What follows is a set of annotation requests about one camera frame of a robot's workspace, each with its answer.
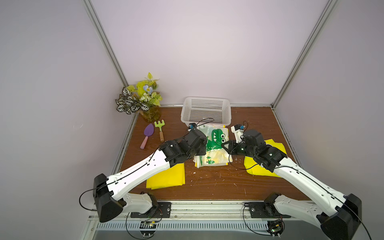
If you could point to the controller board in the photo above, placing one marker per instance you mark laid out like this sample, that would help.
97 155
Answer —
276 228
148 229

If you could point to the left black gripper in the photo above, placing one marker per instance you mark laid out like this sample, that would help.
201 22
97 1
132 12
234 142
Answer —
201 147

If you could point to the purple toy shovel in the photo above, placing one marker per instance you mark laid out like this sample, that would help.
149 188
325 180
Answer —
149 131

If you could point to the white plastic basket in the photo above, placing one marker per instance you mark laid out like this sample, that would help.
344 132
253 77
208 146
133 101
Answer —
195 109

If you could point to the green toy rake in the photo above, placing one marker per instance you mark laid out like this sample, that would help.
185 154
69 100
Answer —
159 125

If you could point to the yellow duck folded raincoat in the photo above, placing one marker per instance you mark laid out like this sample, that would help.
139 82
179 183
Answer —
256 169

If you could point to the dinosaur print raincoat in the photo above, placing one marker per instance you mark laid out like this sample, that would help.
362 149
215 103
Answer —
215 155

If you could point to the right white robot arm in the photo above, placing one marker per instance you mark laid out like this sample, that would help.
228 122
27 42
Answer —
337 215

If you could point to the plain yellow raincoat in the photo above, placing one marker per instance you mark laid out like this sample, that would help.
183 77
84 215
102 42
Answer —
172 177

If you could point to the aluminium front rail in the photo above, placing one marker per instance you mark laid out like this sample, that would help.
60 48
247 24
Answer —
201 220

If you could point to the artificial plant in vase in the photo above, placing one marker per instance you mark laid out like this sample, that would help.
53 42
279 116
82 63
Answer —
143 98

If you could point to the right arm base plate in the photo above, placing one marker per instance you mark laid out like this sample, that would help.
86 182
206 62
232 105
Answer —
263 210

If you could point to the right controller board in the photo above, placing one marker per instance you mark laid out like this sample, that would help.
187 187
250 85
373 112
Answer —
276 228

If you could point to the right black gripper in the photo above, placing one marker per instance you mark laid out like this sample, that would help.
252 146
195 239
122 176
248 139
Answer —
233 147

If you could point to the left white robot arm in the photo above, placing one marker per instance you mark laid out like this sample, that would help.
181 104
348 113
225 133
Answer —
112 194

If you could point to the left controller board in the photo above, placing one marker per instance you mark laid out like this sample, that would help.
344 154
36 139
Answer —
148 229

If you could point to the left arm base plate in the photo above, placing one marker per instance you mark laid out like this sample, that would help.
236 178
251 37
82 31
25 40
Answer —
162 210

